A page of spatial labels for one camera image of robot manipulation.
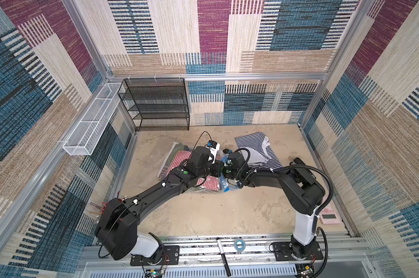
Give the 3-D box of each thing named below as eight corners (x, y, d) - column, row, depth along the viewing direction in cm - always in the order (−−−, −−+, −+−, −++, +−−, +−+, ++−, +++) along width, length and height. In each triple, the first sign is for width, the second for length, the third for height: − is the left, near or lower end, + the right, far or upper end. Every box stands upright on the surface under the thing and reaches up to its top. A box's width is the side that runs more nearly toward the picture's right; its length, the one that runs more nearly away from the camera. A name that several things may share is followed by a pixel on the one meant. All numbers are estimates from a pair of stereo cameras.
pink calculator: (321, 223, 84) (324, 222, 82) (314, 205, 89) (317, 203, 87) (337, 223, 84) (340, 222, 81) (329, 205, 89) (332, 203, 87)
